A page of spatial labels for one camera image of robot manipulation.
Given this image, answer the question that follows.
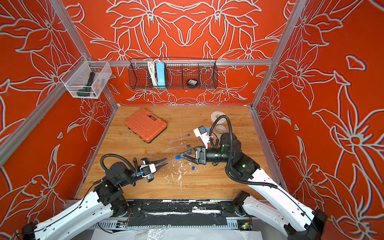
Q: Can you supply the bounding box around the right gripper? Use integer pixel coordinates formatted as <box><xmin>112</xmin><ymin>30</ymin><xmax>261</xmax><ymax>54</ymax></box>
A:
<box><xmin>182</xmin><ymin>148</ymin><xmax>235</xmax><ymax>168</ymax></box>

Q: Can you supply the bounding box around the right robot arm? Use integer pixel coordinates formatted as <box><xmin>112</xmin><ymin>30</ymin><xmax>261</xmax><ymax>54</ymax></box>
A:
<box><xmin>180</xmin><ymin>133</ymin><xmax>328</xmax><ymax>240</ymax></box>

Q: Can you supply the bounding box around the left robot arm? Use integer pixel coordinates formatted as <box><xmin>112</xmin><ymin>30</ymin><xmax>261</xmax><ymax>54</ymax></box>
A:
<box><xmin>19</xmin><ymin>154</ymin><xmax>166</xmax><ymax>240</ymax></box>

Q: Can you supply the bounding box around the clear packing tape roll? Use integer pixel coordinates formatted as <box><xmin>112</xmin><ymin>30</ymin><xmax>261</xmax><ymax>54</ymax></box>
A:
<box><xmin>214</xmin><ymin>125</ymin><xmax>228</xmax><ymax>136</ymax></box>

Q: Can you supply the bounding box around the orange plastic tool case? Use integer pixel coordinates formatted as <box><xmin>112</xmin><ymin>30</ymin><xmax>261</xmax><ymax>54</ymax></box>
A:
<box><xmin>125</xmin><ymin>108</ymin><xmax>168</xmax><ymax>144</ymax></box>

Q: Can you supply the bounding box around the white foam tape roll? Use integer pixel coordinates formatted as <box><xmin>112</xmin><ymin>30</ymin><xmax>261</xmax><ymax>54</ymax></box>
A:
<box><xmin>211</xmin><ymin>111</ymin><xmax>225</xmax><ymax>122</ymax></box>

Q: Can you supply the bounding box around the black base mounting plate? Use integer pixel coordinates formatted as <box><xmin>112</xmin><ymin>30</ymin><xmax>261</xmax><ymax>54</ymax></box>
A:
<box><xmin>101</xmin><ymin>199</ymin><xmax>262</xmax><ymax>227</ymax></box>

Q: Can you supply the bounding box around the light blue box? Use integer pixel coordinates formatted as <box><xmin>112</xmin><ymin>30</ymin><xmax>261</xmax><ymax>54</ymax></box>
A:
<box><xmin>156</xmin><ymin>62</ymin><xmax>166</xmax><ymax>88</ymax></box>

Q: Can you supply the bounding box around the dark green tool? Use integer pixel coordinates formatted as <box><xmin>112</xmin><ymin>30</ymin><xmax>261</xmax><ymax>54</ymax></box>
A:
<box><xmin>77</xmin><ymin>72</ymin><xmax>95</xmax><ymax>97</ymax></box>

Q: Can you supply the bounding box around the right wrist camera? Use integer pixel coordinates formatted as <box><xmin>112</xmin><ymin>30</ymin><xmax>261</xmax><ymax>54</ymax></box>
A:
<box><xmin>194</xmin><ymin>126</ymin><xmax>211</xmax><ymax>149</ymax></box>

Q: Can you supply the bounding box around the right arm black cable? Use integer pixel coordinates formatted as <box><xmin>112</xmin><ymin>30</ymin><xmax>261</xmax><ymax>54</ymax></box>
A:
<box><xmin>209</xmin><ymin>114</ymin><xmax>319</xmax><ymax>240</ymax></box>

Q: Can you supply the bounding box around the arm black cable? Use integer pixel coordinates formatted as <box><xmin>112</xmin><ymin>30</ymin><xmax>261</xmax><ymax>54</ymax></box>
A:
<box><xmin>209</xmin><ymin>114</ymin><xmax>319</xmax><ymax>240</ymax></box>
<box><xmin>29</xmin><ymin>153</ymin><xmax>139</xmax><ymax>235</ymax></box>

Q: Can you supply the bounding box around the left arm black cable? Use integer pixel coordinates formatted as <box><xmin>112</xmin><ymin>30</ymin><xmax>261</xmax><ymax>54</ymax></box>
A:
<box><xmin>29</xmin><ymin>153</ymin><xmax>139</xmax><ymax>235</ymax></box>

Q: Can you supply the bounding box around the black wire basket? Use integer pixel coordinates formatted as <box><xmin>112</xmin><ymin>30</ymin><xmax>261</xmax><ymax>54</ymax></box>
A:
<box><xmin>128</xmin><ymin>58</ymin><xmax>219</xmax><ymax>90</ymax></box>

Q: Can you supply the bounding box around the white cable bundle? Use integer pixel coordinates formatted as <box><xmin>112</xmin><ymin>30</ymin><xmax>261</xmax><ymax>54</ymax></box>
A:
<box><xmin>147</xmin><ymin>59</ymin><xmax>159</xmax><ymax>87</ymax></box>

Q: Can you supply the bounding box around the clear acrylic wall box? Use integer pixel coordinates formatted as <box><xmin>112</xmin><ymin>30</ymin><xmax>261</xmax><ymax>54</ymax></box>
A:
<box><xmin>60</xmin><ymin>59</ymin><xmax>112</xmax><ymax>99</ymax></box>

